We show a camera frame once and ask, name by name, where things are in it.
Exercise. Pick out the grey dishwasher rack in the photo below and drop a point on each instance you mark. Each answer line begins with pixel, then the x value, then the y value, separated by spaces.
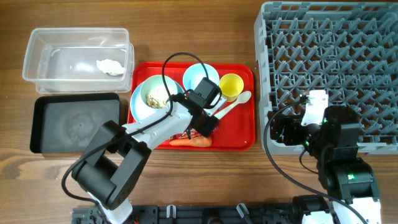
pixel 348 49

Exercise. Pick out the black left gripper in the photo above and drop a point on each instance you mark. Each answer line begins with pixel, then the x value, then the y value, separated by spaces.
pixel 208 132

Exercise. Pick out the black waste tray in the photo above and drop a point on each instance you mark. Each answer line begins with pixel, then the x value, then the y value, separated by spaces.
pixel 67 123

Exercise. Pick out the yellow cup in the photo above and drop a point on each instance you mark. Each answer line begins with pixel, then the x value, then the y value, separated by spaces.
pixel 231 86

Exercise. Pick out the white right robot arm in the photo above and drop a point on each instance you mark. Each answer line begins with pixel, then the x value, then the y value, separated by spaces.
pixel 349 181

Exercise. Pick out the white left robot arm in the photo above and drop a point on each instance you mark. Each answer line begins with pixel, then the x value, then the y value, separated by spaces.
pixel 114 159

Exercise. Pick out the clear plastic waste bin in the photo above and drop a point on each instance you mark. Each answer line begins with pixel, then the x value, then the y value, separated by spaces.
pixel 63 60

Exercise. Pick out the white plastic spoon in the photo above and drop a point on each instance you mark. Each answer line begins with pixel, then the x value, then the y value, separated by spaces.
pixel 242 98

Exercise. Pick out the light blue plate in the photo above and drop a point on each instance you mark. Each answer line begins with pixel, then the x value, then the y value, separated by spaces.
pixel 138 105

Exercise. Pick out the orange carrot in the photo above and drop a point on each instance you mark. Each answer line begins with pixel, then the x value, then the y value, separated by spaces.
pixel 199 141

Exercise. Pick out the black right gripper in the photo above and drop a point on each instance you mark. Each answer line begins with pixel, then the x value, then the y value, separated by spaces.
pixel 293 124

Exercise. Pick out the green bowl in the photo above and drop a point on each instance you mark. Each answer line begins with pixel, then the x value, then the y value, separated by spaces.
pixel 171 85

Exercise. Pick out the red snack wrapper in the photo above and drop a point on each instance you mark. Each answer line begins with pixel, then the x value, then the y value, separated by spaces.
pixel 190 134

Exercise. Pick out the rice and food scraps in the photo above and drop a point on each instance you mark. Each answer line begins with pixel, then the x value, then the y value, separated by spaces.
pixel 157 97

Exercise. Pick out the light blue bowl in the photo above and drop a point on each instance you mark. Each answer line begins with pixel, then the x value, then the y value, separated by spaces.
pixel 194 74

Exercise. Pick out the red serving tray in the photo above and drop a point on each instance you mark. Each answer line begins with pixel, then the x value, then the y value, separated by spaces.
pixel 236 131

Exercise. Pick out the white tissue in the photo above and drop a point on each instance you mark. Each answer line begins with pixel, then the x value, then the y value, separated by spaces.
pixel 110 67

